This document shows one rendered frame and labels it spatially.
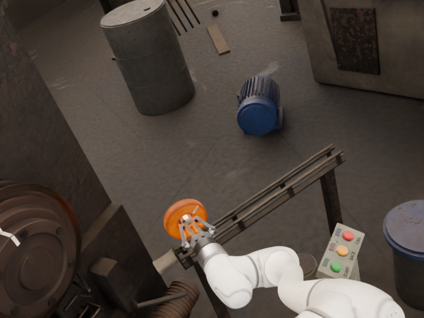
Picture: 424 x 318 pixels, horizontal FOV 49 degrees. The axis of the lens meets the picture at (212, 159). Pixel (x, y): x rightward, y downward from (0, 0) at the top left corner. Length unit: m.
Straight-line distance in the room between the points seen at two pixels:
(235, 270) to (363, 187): 1.68
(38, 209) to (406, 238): 1.41
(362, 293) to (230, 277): 0.55
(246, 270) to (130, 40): 2.84
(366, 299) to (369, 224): 1.85
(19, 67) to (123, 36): 2.38
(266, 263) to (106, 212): 0.76
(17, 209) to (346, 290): 0.93
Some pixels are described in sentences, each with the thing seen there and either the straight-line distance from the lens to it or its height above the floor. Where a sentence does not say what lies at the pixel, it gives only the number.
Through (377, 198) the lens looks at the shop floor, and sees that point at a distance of 2.84.
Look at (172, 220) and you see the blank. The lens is 1.60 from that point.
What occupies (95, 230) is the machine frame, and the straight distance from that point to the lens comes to 1.84.
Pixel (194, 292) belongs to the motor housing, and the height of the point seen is 0.49.
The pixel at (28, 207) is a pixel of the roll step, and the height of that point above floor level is 1.25.
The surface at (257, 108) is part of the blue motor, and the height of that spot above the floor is 0.29.
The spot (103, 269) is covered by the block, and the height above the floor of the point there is 0.80.
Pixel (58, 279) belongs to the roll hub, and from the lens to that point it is 1.52.
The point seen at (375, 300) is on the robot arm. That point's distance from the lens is 0.87.
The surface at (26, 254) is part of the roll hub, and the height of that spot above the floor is 1.18.
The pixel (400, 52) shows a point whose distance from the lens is 3.44.
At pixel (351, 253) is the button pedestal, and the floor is 0.59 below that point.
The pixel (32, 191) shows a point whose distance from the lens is 1.48.
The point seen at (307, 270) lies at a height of 0.52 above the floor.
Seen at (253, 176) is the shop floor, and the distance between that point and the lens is 3.15.
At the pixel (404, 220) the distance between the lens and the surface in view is 2.13.
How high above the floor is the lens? 1.98
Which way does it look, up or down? 35 degrees down
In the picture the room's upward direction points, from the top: 20 degrees counter-clockwise
